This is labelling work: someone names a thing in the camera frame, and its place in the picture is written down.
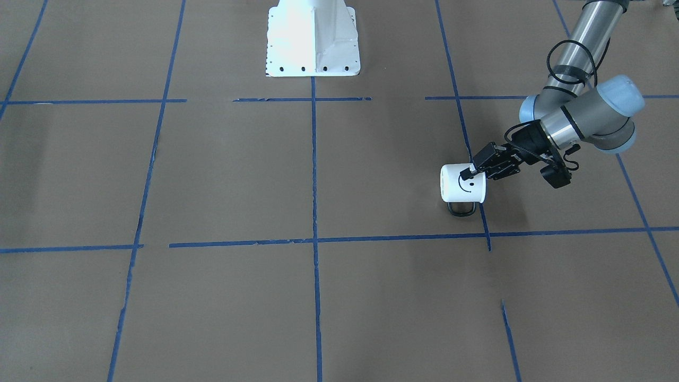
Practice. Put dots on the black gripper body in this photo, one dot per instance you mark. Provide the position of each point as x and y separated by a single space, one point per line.
528 141

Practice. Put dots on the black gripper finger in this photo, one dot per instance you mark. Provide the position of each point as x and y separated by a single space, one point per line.
494 162

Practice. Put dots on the white smiley mug black handle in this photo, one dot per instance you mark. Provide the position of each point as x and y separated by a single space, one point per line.
462 183

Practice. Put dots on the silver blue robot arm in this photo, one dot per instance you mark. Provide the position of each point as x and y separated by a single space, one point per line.
574 106

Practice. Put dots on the white pedestal column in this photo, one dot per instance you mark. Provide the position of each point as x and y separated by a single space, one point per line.
312 39

